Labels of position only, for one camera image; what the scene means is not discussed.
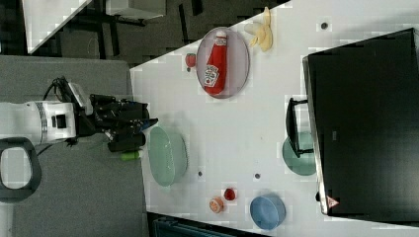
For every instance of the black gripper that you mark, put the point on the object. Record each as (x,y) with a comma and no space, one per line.
(122,121)

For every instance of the green plastic strainer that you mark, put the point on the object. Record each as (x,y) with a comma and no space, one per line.
(167,154)

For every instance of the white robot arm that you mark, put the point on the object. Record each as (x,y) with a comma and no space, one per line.
(46,122)

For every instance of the green toy vegetable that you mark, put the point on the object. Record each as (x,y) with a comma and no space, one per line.
(131,155)

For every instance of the red toy strawberry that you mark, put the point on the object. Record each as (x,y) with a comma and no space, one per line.
(191,60)

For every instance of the red ketchup bottle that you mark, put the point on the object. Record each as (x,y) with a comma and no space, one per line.
(216,68)

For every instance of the dark blue crate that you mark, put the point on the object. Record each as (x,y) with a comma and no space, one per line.
(169,227)

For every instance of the orange toy slice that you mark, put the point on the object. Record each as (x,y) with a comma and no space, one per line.
(216,205)

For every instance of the small red toy fruit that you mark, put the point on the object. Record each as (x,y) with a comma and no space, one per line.
(230,194)

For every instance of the grey oval plate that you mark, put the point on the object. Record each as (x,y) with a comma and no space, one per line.
(237,62)

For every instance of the yellow toy banana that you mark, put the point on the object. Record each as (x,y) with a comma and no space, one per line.
(262,33)

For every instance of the blue bowl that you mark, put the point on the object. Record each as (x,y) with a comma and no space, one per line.
(267,211)

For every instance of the black toaster oven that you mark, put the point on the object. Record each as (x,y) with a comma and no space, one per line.
(363,108)

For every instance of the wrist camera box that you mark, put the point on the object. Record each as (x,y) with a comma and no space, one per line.
(82,99)

